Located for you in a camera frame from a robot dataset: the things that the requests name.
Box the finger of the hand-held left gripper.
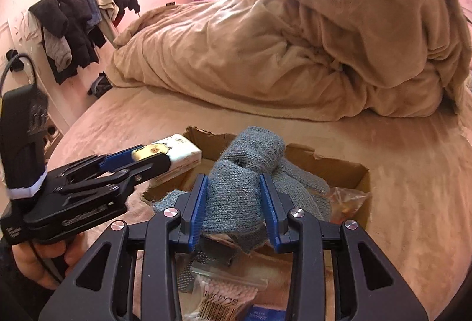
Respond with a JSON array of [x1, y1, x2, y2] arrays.
[[47, 146, 146, 178], [55, 154, 171, 204]]

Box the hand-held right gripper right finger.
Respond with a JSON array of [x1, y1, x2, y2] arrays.
[[259, 173, 430, 321]]

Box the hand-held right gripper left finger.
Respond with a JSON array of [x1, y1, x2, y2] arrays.
[[37, 173, 211, 321]]

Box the white tissue packet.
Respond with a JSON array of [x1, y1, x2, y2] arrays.
[[135, 135, 203, 189]]

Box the grey knitted cloth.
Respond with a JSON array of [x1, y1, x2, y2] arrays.
[[153, 125, 331, 254]]

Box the brown cardboard box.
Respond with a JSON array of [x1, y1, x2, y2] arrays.
[[140, 125, 371, 307]]

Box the person's left hand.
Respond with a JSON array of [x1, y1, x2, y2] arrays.
[[11, 235, 87, 290]]

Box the silver patterned packet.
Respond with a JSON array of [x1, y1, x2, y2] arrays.
[[178, 249, 237, 293]]

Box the dark bundled cloth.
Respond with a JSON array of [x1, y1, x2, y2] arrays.
[[87, 72, 112, 97]]

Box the clear bag with brown contents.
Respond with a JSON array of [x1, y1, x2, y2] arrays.
[[324, 186, 371, 224]]

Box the cotton swab bag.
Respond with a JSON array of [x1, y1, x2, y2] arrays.
[[180, 267, 268, 321]]

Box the blue packet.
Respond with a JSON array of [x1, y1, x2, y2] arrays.
[[245, 304, 289, 321]]

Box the grey garment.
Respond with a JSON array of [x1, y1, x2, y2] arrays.
[[43, 27, 73, 71]]

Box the white clothes rack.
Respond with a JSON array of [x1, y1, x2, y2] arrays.
[[6, 9, 119, 49]]

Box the black sweater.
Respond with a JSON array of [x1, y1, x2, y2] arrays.
[[29, 0, 69, 38]]

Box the long black garment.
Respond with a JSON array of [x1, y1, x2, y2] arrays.
[[52, 0, 108, 86]]

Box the bed with pink sheet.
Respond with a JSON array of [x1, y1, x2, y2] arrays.
[[47, 0, 472, 321]]

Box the blue jeans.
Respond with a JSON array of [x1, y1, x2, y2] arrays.
[[86, 0, 103, 31]]

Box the beige shirt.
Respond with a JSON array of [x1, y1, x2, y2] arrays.
[[93, 0, 121, 24]]

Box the beige duvet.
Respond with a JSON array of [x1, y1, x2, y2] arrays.
[[107, 0, 471, 119]]

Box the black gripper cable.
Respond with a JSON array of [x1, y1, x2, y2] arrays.
[[0, 53, 38, 95]]

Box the black wall plug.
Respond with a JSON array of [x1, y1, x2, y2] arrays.
[[5, 49, 25, 73]]

